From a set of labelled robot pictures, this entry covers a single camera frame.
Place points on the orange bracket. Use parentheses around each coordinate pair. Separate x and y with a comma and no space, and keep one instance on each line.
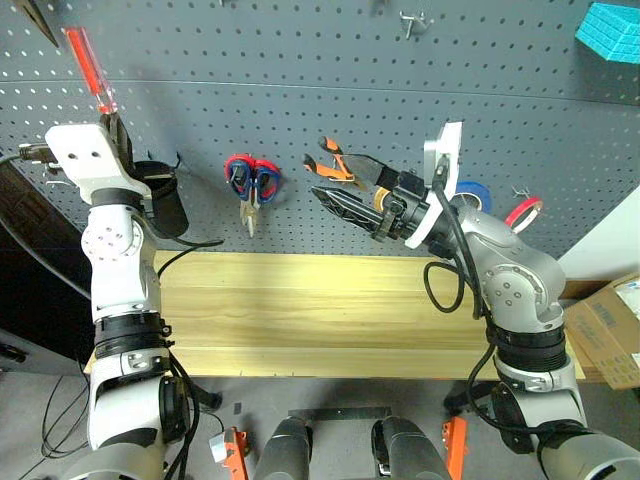
(456,445)
(237,450)

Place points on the orange and black pliers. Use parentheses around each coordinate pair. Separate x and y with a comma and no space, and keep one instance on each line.
(330,172)

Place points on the dark furniture panel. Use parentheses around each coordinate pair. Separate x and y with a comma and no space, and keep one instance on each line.
(40,280)

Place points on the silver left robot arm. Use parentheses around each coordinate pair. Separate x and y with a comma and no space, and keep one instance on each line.
(120,275)

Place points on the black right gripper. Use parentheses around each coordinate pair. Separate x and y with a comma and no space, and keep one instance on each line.
(407,210)

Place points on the teal sponge block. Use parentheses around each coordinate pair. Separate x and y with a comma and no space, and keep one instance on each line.
(612,32)

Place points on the metal peg hook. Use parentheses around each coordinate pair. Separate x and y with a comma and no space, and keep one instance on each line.
(60,184)
(415,22)
(522,192)

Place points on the yellow tape roll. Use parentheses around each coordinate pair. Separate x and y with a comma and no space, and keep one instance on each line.
(378,200)

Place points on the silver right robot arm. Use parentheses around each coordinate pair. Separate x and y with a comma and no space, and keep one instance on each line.
(515,280)

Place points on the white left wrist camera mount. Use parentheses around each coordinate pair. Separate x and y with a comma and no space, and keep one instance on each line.
(85,155)

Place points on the brown cardboard box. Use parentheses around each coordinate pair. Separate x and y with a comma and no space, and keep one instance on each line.
(600,335)

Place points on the red tape roll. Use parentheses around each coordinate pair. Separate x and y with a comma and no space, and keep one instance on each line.
(525,207)

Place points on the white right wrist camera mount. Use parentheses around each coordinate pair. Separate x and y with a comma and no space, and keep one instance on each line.
(450,145)

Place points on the grey metal bar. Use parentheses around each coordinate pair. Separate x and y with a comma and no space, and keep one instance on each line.
(340,413)

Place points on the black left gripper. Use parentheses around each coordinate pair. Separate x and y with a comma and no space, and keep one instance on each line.
(165,205)

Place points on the blue tape roll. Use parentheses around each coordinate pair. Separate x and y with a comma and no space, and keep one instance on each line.
(475,189)

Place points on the black pointed tool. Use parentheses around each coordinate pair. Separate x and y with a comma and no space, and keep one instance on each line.
(40,22)

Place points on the grey metal pegboard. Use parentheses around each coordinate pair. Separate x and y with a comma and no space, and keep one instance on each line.
(300,75)

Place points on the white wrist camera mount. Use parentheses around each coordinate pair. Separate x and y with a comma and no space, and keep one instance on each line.
(85,155)
(450,145)

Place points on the red and blue scissors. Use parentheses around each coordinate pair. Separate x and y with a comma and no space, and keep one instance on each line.
(250,180)

